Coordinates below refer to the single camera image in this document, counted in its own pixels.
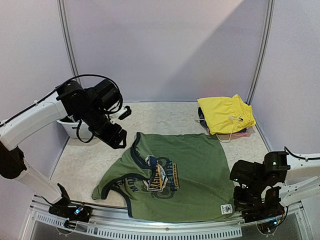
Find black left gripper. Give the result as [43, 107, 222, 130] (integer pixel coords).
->
[77, 104, 128, 149]

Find green garment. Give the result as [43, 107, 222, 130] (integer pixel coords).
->
[91, 132, 235, 223]

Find white drawstring cord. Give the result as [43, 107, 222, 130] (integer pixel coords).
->
[194, 114, 244, 144]

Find yellow shorts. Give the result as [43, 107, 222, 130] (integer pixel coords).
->
[197, 94, 256, 135]

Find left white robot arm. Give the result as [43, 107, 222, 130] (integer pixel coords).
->
[0, 74, 131, 217]

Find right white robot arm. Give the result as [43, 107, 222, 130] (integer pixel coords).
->
[229, 148, 320, 219]

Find white plastic laundry basket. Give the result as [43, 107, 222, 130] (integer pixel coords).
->
[56, 120, 92, 140]

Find folded pink garment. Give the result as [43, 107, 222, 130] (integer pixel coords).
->
[218, 128, 251, 139]

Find folded navy blue garment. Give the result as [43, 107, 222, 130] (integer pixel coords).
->
[197, 107, 247, 135]

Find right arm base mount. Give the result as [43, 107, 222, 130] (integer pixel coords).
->
[241, 203, 289, 223]

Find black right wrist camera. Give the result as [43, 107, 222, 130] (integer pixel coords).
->
[229, 160, 264, 185]

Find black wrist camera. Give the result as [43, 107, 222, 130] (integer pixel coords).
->
[93, 78, 132, 121]
[229, 160, 264, 185]

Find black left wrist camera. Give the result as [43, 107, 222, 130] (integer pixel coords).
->
[93, 78, 132, 121]

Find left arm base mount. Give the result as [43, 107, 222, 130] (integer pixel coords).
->
[48, 183, 93, 223]

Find aluminium front rail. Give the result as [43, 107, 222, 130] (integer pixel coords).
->
[21, 195, 313, 240]

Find left aluminium frame post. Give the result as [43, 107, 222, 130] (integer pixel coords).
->
[57, 0, 79, 77]

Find aluminium frame post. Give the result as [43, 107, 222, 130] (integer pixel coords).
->
[57, 0, 79, 77]
[246, 0, 275, 105]

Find right aluminium frame post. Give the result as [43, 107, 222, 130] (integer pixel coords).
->
[246, 0, 275, 105]

